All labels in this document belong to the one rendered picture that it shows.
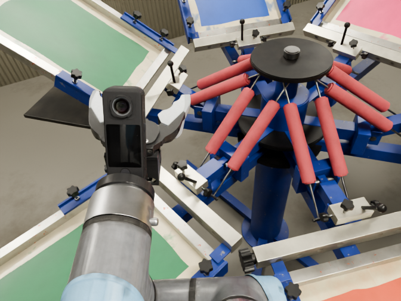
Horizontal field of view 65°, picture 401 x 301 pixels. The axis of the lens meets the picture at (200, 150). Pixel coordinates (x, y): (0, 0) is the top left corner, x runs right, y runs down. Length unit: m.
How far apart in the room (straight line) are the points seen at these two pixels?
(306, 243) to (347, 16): 1.36
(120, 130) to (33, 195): 2.52
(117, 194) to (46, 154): 2.82
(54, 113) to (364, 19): 1.73
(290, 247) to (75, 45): 1.25
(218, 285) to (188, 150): 2.38
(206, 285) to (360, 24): 1.76
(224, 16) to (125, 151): 1.66
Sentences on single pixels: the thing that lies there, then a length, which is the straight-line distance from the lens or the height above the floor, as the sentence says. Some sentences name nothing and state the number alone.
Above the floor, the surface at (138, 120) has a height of 1.73.
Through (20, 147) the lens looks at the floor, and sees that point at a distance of 3.37.
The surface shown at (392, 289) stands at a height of 0.95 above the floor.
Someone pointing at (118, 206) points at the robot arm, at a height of 1.69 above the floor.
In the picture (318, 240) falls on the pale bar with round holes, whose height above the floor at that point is 1.04.
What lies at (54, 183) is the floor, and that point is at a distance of 2.87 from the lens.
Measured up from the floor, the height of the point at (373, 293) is 0.95.
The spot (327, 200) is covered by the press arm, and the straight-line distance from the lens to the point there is 1.19.
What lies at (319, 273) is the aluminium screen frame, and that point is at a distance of 1.09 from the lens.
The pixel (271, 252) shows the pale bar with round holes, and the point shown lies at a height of 1.04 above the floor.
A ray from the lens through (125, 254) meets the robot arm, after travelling 0.32.
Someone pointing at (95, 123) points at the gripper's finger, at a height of 1.69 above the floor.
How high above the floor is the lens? 1.96
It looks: 46 degrees down
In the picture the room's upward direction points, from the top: 6 degrees counter-clockwise
